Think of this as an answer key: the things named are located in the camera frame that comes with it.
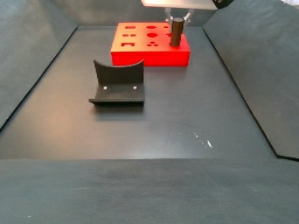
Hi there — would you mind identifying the grey flat gripper body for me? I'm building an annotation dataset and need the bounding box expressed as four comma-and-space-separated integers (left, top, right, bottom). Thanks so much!
142, 0, 216, 10

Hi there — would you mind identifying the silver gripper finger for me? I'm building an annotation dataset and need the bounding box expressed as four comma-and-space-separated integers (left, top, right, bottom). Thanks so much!
183, 9, 195, 24
164, 8, 172, 23

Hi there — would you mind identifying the dark brown hexagonal peg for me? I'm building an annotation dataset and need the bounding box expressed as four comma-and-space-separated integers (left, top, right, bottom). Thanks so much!
170, 17, 184, 47

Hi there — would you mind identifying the red shape-sorting block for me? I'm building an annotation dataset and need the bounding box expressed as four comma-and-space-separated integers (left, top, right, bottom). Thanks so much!
111, 22, 191, 67

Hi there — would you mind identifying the black curved peg holder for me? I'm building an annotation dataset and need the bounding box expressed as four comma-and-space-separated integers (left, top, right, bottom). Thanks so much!
88, 60, 146, 105

